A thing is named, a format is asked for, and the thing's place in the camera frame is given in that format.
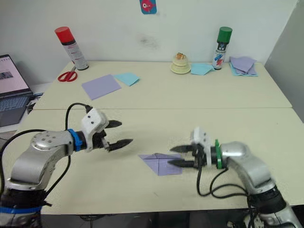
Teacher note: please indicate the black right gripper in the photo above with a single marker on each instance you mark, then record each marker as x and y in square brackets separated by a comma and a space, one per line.
[199, 158]

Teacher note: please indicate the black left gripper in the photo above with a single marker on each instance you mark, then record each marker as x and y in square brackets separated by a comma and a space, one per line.
[99, 141]

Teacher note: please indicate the purple paper sheet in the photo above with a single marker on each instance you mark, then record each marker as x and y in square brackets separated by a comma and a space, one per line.
[155, 164]
[101, 86]

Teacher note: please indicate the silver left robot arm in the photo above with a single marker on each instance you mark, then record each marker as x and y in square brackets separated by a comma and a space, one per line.
[40, 154]

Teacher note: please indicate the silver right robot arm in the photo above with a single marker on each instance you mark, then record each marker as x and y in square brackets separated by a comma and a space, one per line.
[247, 166]

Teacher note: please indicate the flat purple paper sheet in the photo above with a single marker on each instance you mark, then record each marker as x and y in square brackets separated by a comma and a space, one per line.
[101, 86]

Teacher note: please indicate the small light blue paper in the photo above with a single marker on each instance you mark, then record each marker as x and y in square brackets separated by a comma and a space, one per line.
[127, 79]

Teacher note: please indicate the folded light blue paper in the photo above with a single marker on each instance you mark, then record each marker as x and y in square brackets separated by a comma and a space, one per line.
[200, 69]

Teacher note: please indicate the red capped spray can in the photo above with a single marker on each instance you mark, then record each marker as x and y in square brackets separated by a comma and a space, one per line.
[76, 53]

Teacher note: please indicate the green capped spray can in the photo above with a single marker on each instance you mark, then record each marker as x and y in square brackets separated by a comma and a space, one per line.
[219, 54]

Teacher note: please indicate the light blue paper stack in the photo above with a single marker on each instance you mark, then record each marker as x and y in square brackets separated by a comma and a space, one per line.
[253, 72]

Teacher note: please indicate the grey laptop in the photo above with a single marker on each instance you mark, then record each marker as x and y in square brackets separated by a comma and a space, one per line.
[12, 80]

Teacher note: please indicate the blue tape band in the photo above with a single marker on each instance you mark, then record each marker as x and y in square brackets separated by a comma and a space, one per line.
[19, 210]

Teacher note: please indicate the grey partition panel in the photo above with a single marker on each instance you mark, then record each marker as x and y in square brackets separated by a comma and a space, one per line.
[287, 59]

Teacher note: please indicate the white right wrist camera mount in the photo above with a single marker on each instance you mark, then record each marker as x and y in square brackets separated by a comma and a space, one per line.
[202, 140]

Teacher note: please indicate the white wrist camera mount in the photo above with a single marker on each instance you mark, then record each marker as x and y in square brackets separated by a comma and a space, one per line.
[202, 140]
[91, 121]

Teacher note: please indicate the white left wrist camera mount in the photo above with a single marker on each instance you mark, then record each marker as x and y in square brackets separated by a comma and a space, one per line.
[91, 121]

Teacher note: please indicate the blue fish wall sticker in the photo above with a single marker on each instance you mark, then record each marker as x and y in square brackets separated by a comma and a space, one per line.
[148, 6]

